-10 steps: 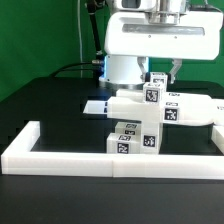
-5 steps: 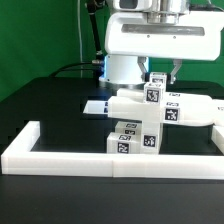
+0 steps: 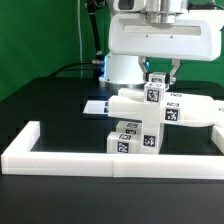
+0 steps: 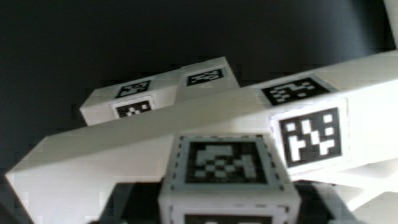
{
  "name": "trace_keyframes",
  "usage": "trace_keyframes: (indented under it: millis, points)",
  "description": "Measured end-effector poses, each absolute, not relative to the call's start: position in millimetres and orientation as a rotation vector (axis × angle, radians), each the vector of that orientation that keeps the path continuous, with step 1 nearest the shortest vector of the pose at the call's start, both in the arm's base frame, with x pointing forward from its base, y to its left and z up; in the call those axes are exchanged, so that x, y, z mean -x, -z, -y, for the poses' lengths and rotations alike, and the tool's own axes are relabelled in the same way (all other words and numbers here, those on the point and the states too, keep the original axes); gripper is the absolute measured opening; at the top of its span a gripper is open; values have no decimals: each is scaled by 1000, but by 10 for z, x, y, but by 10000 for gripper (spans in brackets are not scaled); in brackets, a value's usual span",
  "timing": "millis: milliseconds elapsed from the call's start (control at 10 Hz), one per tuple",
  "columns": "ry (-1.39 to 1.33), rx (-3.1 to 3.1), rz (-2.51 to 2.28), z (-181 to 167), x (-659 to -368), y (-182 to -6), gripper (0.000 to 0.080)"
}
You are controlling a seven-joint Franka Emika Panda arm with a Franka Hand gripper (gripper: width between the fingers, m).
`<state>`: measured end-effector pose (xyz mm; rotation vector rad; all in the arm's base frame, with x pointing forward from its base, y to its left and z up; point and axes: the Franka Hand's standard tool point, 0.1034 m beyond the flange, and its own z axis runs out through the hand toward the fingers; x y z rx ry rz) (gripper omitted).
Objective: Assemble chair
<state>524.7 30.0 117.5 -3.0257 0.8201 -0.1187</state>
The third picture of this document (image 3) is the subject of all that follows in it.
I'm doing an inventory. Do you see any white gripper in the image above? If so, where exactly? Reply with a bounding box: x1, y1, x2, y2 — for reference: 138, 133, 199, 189
109, 0, 223, 85

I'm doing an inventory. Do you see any white chair back frame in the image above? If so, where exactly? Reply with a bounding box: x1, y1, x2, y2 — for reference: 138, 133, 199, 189
108, 88, 224, 128

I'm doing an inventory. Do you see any white chair seat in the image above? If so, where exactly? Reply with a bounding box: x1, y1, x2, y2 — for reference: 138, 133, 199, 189
140, 122, 164, 154

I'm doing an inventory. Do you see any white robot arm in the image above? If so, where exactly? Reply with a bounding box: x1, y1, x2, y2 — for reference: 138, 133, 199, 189
86, 0, 224, 87

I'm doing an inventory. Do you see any white sheet with markers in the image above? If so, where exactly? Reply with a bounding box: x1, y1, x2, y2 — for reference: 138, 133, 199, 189
84, 100, 108, 114

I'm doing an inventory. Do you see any black cable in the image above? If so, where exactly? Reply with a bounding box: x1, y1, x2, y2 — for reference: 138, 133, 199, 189
49, 60, 105, 78

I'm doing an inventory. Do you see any white cable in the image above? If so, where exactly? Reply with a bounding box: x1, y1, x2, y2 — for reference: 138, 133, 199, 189
77, 0, 84, 79

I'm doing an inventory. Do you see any white U-shaped fence frame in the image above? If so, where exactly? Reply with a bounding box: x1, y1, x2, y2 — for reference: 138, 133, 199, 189
1, 121, 224, 180

